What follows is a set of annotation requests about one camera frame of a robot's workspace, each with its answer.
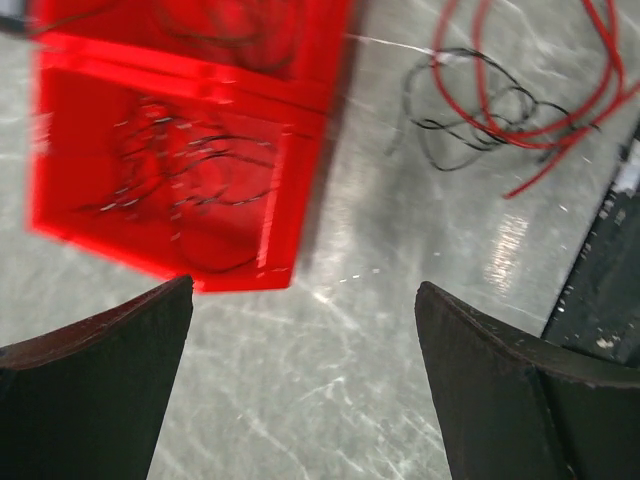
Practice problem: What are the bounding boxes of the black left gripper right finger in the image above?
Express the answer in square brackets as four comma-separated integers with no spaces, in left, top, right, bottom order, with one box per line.
[415,282,639,479]

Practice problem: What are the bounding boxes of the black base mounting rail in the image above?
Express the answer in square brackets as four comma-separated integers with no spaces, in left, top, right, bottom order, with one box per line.
[542,133,639,369]

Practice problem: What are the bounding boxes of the red cable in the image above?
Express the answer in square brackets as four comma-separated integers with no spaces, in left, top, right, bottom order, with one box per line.
[432,0,640,200]

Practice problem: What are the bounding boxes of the black thin cable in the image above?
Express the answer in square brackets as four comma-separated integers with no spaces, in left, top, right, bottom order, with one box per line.
[0,0,601,274]

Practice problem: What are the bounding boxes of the red three-compartment plastic tray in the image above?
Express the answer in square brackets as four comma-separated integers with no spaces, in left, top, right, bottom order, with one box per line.
[28,1,354,292]

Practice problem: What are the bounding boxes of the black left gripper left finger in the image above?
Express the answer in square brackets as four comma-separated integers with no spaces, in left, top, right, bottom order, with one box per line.
[1,276,193,479]

